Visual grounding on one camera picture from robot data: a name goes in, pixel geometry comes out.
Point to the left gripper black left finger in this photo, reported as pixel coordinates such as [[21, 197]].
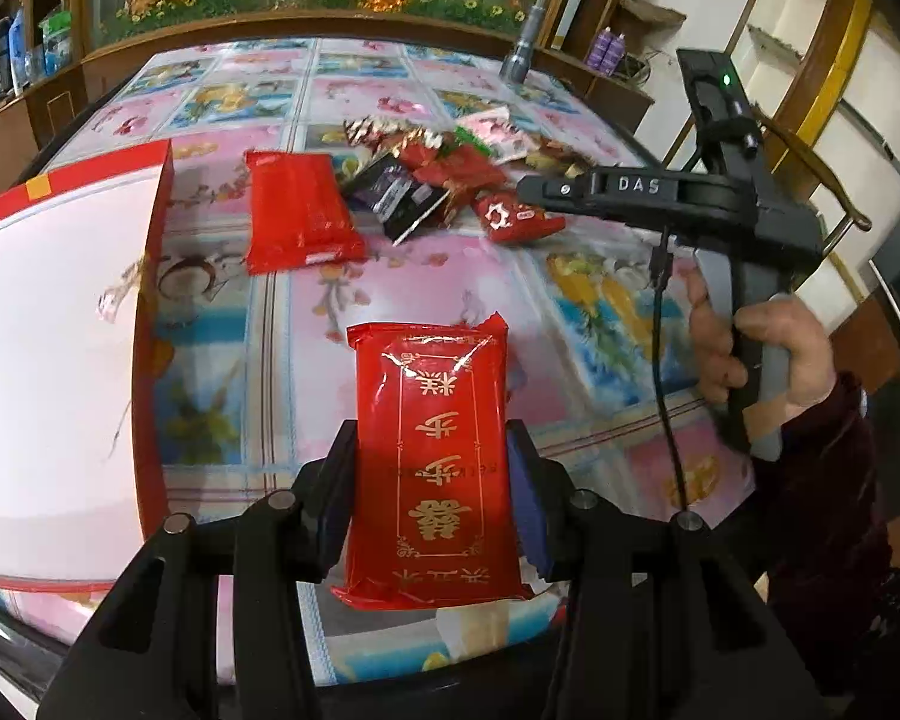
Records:
[[324, 490]]

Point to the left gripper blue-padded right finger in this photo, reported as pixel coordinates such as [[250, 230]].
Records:
[[540, 494]]

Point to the large red cake packet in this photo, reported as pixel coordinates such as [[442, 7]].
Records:
[[432, 525]]

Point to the person's right hand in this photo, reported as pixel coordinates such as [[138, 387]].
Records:
[[776, 352]]

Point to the purple bottles on shelf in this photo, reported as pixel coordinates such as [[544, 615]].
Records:
[[607, 52]]

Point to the red white-pattern snack packet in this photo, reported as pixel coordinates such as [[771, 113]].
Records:
[[506, 220]]

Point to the pink snack packet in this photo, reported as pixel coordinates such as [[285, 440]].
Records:
[[494, 127]]

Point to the metal flashlight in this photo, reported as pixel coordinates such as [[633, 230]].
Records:
[[519, 60]]

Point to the red white snack packet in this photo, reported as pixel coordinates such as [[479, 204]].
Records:
[[462, 170]]

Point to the green snack packet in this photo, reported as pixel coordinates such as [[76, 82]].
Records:
[[463, 136]]

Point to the floral plastic tablecloth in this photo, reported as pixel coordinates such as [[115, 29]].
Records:
[[260, 374]]

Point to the black snack packet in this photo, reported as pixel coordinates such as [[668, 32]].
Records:
[[400, 202]]

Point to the red gift box white interior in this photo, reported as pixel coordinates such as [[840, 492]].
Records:
[[81, 486]]

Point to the bottles on wooden counter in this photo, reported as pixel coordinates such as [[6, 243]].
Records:
[[22, 66]]

